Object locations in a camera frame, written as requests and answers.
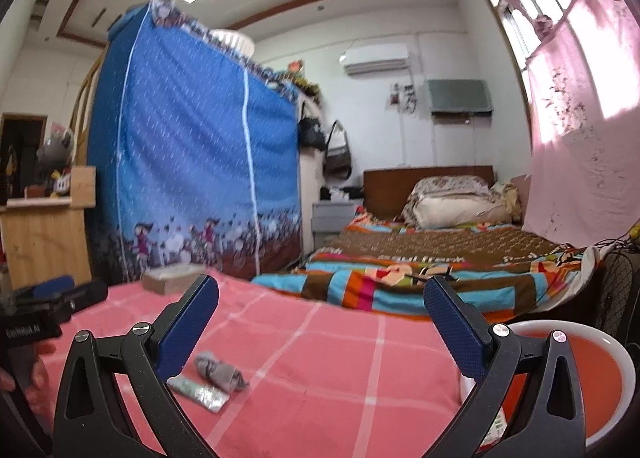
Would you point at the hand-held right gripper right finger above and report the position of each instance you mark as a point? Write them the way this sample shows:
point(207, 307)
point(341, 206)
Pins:
point(457, 333)

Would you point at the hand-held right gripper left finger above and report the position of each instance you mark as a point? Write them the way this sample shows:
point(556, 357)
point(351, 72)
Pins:
point(187, 328)

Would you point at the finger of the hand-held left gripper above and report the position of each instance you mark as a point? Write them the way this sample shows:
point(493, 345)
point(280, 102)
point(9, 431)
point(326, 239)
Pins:
point(85, 295)
point(50, 286)

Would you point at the grey tissue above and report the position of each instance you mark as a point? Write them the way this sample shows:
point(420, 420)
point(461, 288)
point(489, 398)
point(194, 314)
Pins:
point(220, 370)

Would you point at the silver foil wrapper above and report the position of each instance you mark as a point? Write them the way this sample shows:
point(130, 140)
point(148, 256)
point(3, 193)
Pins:
point(197, 392)

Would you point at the white basin with red inside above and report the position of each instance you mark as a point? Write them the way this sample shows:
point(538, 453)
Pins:
point(590, 388)

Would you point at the dark shoulder bag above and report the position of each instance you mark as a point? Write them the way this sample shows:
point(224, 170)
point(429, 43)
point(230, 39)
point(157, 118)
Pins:
point(339, 158)

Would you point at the person's left hand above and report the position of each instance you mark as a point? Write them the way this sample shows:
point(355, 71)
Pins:
point(42, 358)

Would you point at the light wooden cabinet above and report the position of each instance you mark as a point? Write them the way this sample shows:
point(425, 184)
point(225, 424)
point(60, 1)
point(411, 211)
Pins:
point(42, 238)

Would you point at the grey rectangular box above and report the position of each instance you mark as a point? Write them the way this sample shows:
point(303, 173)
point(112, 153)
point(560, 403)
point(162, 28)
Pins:
point(170, 280)

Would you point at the colourful striped quilt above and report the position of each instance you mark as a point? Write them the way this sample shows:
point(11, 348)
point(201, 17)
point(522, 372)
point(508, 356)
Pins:
point(390, 288)

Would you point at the brown printed blanket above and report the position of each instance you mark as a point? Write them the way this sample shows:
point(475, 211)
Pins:
point(440, 243)

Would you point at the grey plush toy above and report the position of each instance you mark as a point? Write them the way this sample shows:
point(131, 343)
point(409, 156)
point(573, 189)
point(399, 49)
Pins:
point(55, 158)

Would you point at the floral pillow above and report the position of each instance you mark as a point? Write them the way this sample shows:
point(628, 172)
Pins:
point(450, 200)

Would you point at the pink checked blanket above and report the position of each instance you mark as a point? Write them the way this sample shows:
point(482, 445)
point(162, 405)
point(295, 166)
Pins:
point(325, 388)

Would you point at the brown wooden headboard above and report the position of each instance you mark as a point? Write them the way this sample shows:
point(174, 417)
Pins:
point(385, 185)

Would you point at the grey nightstand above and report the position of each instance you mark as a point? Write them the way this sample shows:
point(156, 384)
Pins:
point(335, 218)

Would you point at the blue fabric wardrobe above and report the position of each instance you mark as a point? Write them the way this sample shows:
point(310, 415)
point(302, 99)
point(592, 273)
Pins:
point(190, 148)

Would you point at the black handbag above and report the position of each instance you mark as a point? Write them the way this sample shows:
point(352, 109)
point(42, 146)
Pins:
point(311, 133)

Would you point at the pink curtain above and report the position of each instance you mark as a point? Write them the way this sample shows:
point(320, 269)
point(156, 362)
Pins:
point(585, 138)

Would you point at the clutter on wardrobe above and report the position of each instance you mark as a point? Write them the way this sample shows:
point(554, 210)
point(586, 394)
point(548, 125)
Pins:
point(297, 78)

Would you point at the white air conditioner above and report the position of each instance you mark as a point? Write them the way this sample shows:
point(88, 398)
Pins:
point(377, 61)

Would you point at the white basket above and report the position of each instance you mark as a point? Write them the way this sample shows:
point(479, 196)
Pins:
point(232, 43)

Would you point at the wall television with green cover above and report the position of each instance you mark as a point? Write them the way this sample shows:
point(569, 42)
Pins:
point(459, 97)

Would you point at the wall hooks with small items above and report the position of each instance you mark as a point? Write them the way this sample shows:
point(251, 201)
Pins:
point(402, 98)

